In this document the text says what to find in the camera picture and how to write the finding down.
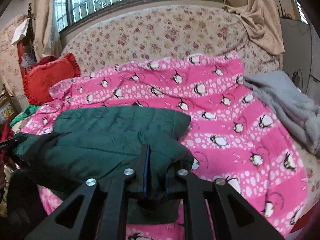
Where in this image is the dark green puffer jacket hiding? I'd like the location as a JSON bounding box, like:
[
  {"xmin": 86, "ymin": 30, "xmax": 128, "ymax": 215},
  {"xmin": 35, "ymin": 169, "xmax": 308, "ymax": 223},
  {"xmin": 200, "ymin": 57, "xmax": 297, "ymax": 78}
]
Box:
[{"xmin": 13, "ymin": 106, "xmax": 194, "ymax": 225}]

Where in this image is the pink penguin fleece blanket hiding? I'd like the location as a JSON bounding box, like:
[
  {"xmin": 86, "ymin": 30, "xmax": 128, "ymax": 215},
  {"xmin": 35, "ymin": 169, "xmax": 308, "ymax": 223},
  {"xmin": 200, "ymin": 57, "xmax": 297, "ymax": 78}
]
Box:
[{"xmin": 23, "ymin": 52, "xmax": 307, "ymax": 236}]

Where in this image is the green cloth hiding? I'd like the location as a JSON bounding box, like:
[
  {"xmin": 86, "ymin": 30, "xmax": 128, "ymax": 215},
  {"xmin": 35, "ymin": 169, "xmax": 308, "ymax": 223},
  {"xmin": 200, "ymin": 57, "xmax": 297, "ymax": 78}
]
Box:
[{"xmin": 10, "ymin": 104, "xmax": 40, "ymax": 127}]

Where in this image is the grey fleece garment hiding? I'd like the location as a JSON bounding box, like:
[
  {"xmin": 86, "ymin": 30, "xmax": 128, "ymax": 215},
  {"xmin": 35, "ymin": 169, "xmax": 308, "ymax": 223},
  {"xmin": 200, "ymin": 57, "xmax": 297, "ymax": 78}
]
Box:
[{"xmin": 244, "ymin": 71, "xmax": 319, "ymax": 158}]

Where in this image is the red ruffled pillow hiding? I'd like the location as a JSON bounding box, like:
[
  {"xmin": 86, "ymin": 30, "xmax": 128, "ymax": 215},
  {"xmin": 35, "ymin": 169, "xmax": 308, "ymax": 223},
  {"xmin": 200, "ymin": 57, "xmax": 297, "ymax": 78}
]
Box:
[{"xmin": 23, "ymin": 53, "xmax": 81, "ymax": 106}]

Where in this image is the beige left curtain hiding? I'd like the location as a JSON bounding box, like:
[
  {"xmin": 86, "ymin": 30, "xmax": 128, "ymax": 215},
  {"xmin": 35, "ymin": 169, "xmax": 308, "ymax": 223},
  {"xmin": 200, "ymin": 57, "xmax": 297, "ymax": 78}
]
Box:
[{"xmin": 32, "ymin": 0, "xmax": 62, "ymax": 60}]

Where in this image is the beige curtain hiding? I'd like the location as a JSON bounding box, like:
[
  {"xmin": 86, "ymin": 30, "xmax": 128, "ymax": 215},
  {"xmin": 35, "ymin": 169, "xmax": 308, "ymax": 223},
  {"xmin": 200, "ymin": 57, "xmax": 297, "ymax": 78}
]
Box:
[
  {"xmin": 224, "ymin": 0, "xmax": 285, "ymax": 55},
  {"xmin": 32, "ymin": 0, "xmax": 62, "ymax": 60}
]

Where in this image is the dark red wooden headboard post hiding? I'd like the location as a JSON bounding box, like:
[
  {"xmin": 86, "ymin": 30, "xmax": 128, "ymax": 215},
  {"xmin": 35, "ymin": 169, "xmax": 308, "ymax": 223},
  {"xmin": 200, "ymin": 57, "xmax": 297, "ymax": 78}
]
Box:
[{"xmin": 17, "ymin": 3, "xmax": 37, "ymax": 78}]

